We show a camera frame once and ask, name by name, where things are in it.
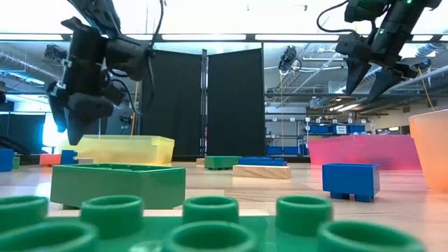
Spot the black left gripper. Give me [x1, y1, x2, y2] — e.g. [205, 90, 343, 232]
[47, 16, 116, 146]

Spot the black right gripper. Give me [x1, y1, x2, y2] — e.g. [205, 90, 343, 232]
[335, 33, 418, 104]

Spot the black monitor panel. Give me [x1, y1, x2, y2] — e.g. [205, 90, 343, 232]
[87, 117, 110, 136]

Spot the orange plastic brick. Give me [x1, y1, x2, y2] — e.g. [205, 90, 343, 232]
[38, 153, 62, 167]

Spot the white ceiling air unit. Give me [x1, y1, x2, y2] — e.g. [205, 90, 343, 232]
[400, 43, 437, 60]

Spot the yellow translucent plastic bin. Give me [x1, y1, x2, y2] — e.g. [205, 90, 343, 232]
[57, 134, 175, 166]

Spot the pink translucent plastic bin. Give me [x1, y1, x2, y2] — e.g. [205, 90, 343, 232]
[307, 134, 423, 172]

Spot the metal storage shelf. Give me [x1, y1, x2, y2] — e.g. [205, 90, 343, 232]
[264, 115, 369, 153]

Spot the orange translucent plastic bin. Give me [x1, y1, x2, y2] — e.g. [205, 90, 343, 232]
[408, 109, 448, 193]

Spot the blue low crate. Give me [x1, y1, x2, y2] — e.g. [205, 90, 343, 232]
[265, 146, 311, 156]

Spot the black tripod camera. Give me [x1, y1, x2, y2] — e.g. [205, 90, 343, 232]
[118, 113, 134, 130]

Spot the yellow hanging cord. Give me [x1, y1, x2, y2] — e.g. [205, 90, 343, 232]
[417, 66, 435, 110]

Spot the blue cable reel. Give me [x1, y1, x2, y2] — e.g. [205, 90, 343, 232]
[415, 57, 434, 71]

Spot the yellow hanging rope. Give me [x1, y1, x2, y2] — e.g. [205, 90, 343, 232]
[130, 82, 141, 136]

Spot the black diagonal rail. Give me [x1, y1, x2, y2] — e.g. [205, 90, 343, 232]
[0, 134, 34, 157]

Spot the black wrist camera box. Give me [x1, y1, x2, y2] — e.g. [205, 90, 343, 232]
[104, 34, 155, 82]
[344, 0, 390, 24]

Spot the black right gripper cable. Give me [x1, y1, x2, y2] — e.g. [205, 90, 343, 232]
[316, 0, 358, 35]

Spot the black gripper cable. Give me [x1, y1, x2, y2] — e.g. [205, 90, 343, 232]
[104, 0, 165, 116]
[316, 0, 358, 35]

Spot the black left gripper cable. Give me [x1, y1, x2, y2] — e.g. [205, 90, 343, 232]
[104, 0, 165, 116]

